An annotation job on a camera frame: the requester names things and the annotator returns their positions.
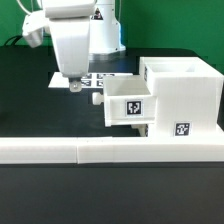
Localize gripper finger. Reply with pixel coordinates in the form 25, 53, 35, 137
69, 79, 82, 92

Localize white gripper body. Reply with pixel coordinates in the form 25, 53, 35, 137
49, 17, 90, 79

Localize white drawer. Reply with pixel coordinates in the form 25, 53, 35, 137
131, 124, 148, 137
92, 75, 157, 127

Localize white drawer front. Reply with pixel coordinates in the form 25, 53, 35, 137
131, 124, 148, 137

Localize white drawer cabinet box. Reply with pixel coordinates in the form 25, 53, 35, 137
139, 57, 224, 137

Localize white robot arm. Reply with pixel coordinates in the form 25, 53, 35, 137
42, 0, 126, 92

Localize white marker plate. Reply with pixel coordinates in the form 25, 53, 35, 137
48, 72, 128, 89

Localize white L-shaped fence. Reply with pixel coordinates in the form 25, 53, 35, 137
0, 135, 224, 164

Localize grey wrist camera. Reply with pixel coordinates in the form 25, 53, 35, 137
22, 10, 50, 48

